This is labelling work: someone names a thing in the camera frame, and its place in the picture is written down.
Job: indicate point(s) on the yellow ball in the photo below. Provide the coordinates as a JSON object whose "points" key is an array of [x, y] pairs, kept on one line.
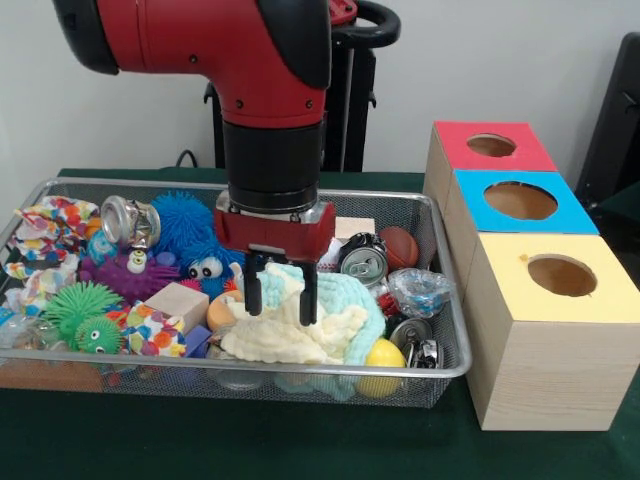
{"points": [[384, 357]]}

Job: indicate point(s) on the brown toy football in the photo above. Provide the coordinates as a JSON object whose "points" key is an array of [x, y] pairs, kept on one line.
{"points": [[400, 248]]}

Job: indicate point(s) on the blue spiky rubber ball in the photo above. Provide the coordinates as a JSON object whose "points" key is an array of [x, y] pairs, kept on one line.
{"points": [[181, 216]]}

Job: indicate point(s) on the black monitor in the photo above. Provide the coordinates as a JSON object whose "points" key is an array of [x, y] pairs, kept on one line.
{"points": [[620, 125]]}

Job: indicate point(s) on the green spiky rubber toy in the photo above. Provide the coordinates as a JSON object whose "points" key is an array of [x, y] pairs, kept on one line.
{"points": [[82, 320]]}

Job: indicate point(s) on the wooden box with three holes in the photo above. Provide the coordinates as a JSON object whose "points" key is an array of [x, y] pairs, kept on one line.
{"points": [[550, 370]]}

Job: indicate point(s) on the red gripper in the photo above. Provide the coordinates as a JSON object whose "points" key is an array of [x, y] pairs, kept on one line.
{"points": [[275, 235]]}

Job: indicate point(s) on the dark green tablecloth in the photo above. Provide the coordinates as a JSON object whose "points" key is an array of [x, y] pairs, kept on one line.
{"points": [[250, 445], [625, 210]]}

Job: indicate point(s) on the plain wooden cube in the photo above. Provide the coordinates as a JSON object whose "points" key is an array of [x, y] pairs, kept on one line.
{"points": [[175, 302]]}

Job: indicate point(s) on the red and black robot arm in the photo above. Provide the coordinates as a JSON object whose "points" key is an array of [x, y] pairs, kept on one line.
{"points": [[240, 50]]}

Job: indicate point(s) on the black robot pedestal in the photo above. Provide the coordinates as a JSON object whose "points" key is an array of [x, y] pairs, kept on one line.
{"points": [[360, 100]]}

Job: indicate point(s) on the crushed silver drink can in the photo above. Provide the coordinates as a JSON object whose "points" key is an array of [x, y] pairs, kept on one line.
{"points": [[363, 262]]}

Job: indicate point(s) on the cream and mint cloth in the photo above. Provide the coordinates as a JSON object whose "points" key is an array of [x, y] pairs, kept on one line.
{"points": [[280, 340]]}

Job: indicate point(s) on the purple spiky rubber toy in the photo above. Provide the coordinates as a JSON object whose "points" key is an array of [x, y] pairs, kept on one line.
{"points": [[130, 282]]}

